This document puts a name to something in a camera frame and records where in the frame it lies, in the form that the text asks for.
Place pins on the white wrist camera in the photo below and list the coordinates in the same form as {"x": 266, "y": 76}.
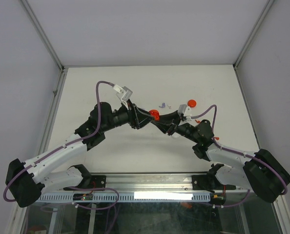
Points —
{"x": 123, "y": 93}
{"x": 184, "y": 112}

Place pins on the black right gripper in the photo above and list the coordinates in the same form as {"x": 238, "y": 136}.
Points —
{"x": 173, "y": 118}

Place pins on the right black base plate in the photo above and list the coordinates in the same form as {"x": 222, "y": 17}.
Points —
{"x": 208, "y": 183}

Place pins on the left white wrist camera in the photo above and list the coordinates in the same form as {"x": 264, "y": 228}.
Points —
{"x": 123, "y": 93}

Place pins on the white slotted cable duct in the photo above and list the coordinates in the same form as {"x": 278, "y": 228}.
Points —
{"x": 124, "y": 197}

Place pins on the aluminium mounting rail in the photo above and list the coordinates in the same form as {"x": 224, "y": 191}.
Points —
{"x": 121, "y": 182}

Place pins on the orange earbud case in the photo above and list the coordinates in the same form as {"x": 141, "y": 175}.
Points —
{"x": 191, "y": 103}
{"x": 155, "y": 114}

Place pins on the white earbud case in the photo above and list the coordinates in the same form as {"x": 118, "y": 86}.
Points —
{"x": 175, "y": 136}

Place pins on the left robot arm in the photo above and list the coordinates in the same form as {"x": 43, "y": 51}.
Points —
{"x": 27, "y": 181}

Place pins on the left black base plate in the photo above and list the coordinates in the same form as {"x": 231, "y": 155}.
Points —
{"x": 89, "y": 183}

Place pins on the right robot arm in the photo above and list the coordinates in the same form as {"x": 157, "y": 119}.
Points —
{"x": 258, "y": 171}

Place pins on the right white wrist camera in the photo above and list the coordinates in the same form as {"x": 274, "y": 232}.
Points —
{"x": 184, "y": 112}

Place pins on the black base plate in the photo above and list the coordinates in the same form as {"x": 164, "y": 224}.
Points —
{"x": 89, "y": 183}
{"x": 208, "y": 183}

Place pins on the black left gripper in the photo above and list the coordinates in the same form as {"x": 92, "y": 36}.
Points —
{"x": 138, "y": 118}

